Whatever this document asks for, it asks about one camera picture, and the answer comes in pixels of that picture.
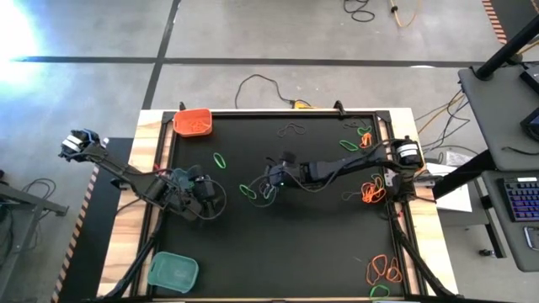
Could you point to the orange plastic basket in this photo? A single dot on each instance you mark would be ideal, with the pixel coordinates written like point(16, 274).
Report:
point(181, 126)

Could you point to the black stand beam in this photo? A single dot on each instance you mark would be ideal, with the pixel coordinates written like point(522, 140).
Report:
point(463, 177)

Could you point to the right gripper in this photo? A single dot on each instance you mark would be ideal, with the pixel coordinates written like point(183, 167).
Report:
point(290, 174)

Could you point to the silver desk gadget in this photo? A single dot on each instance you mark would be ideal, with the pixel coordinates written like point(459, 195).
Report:
point(530, 240)

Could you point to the black tablet screen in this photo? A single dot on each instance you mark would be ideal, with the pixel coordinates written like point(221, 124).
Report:
point(532, 126)

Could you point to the black stand pole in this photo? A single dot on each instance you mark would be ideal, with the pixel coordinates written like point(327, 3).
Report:
point(505, 50)

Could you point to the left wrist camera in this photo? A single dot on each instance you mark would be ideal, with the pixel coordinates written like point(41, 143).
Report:
point(204, 189)

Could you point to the green rubber band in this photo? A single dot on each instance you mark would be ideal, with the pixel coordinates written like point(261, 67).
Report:
point(360, 132)
point(379, 286)
point(377, 177)
point(254, 197)
point(356, 149)
point(223, 166)

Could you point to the grey metal stand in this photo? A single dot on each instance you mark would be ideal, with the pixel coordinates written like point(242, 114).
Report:
point(25, 200)

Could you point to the white paper sheet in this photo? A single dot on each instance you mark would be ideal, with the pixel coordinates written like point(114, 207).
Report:
point(457, 200)

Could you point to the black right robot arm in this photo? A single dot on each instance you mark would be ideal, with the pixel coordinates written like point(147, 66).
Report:
point(345, 164)

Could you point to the teal plastic basket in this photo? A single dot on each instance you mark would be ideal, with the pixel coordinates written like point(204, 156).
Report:
point(172, 273)

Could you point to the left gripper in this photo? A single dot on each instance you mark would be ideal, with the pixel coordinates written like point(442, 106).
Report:
point(194, 171)

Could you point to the small black floor object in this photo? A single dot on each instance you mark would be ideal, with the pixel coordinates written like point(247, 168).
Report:
point(486, 252)

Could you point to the grey keyboard desk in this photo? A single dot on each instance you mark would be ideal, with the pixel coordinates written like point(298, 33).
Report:
point(505, 244)

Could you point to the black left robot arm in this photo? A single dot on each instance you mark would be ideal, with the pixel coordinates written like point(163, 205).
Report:
point(126, 172)

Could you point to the black floor mat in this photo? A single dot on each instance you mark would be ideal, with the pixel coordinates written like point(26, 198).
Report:
point(97, 235)

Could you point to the silver metal bracket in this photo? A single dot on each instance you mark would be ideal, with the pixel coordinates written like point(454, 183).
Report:
point(391, 180)

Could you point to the black metal table frame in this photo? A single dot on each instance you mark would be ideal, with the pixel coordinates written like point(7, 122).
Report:
point(269, 113)

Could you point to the grey side desk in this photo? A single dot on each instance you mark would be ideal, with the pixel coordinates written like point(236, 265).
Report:
point(497, 118)

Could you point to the yellow power plug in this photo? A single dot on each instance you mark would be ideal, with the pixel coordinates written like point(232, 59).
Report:
point(302, 105)

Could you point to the blue-lit keyboard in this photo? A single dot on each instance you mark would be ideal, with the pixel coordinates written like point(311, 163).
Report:
point(522, 200)

